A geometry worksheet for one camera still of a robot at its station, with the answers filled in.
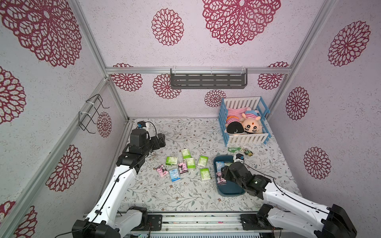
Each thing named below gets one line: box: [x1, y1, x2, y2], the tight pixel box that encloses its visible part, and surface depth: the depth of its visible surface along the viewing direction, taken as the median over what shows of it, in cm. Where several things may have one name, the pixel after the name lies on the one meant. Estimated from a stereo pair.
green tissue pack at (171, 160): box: [165, 156, 179, 166], surface depth 96 cm
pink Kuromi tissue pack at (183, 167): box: [177, 161, 189, 175], surface depth 92 cm
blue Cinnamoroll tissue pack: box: [169, 168, 182, 183], surface depth 89 cm
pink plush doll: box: [227, 107, 249, 120], surface depth 114 cm
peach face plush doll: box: [242, 117, 261, 134], surface depth 102 cm
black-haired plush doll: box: [226, 121, 245, 134], surface depth 99 cm
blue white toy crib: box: [218, 96, 272, 147], surface depth 105 cm
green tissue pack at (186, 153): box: [180, 148, 192, 160], surface depth 99 cm
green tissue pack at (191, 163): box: [186, 157, 196, 170], surface depth 94 cm
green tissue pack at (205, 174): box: [199, 168, 211, 181], surface depth 89 cm
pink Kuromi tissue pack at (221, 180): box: [216, 172, 227, 186], surface depth 87 cm
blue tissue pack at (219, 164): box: [215, 161, 225, 173], surface depth 94 cm
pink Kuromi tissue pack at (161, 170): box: [155, 164, 169, 178], surface depth 91 cm
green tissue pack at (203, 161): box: [197, 155, 209, 168], surface depth 96 cm
